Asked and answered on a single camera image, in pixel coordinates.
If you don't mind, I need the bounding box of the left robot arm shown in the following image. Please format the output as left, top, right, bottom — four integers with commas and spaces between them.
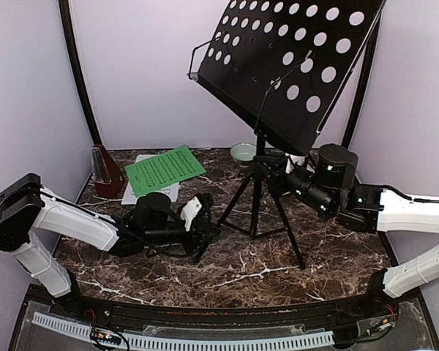
0, 173, 220, 319

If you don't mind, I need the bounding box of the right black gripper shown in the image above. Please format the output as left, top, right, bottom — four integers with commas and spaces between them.
255, 151, 337, 216

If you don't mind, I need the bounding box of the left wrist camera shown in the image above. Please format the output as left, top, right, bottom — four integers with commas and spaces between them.
179, 193, 214, 232

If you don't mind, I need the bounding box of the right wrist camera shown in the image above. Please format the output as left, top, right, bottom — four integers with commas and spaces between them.
285, 154, 307, 174

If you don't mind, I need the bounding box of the black front rail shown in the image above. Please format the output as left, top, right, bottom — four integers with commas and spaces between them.
78, 295, 386, 328

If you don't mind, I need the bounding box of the green sheet music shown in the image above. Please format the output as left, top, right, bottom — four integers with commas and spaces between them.
125, 146, 206, 197

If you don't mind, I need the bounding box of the white slotted cable duct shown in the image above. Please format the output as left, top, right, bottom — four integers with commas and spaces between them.
31, 312, 335, 350

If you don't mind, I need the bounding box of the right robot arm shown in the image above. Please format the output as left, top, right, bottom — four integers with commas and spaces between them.
253, 143, 439, 317

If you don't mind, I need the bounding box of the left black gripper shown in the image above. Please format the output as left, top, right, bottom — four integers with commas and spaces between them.
143, 217, 220, 253

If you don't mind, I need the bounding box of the black music stand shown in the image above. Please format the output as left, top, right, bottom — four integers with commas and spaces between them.
185, 0, 385, 271

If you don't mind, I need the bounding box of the brown wooden metronome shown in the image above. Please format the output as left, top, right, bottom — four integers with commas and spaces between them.
91, 144, 125, 199

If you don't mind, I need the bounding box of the green ceramic bowl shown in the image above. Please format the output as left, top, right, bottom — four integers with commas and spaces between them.
230, 143, 256, 168

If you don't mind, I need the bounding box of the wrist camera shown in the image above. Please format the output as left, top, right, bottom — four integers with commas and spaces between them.
285, 154, 307, 174
179, 193, 214, 232

